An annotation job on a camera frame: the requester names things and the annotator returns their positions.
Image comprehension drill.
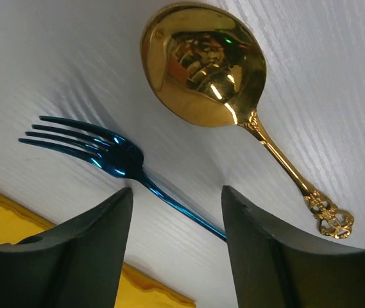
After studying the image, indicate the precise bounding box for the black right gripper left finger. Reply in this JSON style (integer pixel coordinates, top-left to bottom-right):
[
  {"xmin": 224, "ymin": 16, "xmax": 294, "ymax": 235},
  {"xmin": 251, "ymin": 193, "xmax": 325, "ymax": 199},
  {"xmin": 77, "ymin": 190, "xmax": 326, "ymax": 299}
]
[{"xmin": 0, "ymin": 188, "xmax": 133, "ymax": 307}]

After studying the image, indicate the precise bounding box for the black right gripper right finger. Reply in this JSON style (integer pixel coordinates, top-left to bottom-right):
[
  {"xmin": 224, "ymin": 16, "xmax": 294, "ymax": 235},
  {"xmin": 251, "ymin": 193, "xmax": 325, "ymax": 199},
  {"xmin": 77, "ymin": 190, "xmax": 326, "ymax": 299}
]
[{"xmin": 221, "ymin": 186, "xmax": 365, "ymax": 307}]

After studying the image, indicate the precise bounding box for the yellow printed cloth mat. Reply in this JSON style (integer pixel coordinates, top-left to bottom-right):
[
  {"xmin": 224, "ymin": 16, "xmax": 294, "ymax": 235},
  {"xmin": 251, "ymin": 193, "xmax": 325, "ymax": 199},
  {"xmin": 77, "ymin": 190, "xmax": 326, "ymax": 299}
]
[{"xmin": 0, "ymin": 194, "xmax": 196, "ymax": 308}]

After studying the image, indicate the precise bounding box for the blue metal fork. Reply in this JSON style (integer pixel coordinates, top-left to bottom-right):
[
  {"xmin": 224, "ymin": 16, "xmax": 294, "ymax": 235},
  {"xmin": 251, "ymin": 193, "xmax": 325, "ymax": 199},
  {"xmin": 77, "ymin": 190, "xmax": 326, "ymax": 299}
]
[{"xmin": 18, "ymin": 115, "xmax": 226, "ymax": 241}]

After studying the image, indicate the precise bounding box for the bronze metal spoon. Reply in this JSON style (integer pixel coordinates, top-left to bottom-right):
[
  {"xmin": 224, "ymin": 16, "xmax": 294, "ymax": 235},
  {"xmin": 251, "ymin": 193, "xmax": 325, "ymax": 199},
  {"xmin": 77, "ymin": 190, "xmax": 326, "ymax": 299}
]
[{"xmin": 140, "ymin": 2, "xmax": 354, "ymax": 239}]

